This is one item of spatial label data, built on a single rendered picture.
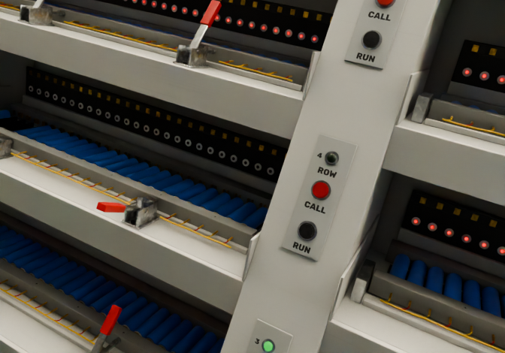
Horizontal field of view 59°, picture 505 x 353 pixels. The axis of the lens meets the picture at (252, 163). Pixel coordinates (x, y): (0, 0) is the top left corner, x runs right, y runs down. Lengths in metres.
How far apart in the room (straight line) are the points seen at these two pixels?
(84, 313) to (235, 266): 0.26
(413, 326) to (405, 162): 0.17
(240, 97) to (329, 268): 0.21
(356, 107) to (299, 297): 0.20
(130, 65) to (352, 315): 0.39
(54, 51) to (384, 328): 0.53
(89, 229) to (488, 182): 0.45
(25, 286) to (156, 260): 0.27
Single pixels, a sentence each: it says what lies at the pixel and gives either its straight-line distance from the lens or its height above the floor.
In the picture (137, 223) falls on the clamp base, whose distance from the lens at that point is 0.55.
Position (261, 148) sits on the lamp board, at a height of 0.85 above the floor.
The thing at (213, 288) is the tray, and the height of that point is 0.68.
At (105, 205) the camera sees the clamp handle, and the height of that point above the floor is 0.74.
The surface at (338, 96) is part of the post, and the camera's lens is 0.47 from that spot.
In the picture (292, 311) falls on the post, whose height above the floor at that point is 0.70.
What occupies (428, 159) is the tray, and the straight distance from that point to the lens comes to 0.46.
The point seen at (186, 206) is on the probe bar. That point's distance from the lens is 0.57.
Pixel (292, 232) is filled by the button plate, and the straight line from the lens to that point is 0.46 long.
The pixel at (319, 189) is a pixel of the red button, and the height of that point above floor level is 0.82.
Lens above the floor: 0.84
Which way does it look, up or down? 2 degrees down
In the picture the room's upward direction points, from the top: 18 degrees clockwise
